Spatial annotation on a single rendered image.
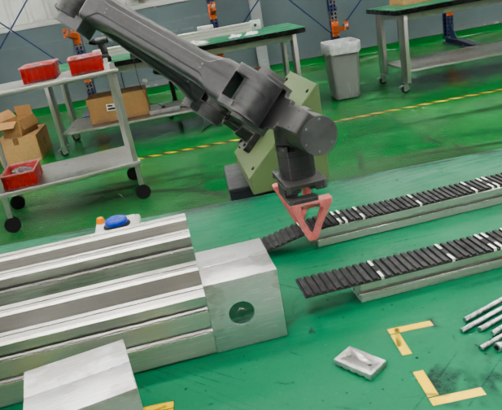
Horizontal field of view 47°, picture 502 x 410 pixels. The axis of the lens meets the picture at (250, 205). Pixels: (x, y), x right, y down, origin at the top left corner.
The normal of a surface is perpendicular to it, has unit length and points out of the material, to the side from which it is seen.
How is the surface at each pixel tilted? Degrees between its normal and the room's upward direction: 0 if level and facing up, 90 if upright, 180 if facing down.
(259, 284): 90
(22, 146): 89
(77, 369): 0
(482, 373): 0
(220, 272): 0
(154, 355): 90
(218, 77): 58
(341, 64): 94
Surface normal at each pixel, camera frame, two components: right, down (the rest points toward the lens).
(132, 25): -0.33, -0.15
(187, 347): 0.19, 0.32
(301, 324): -0.17, -0.92
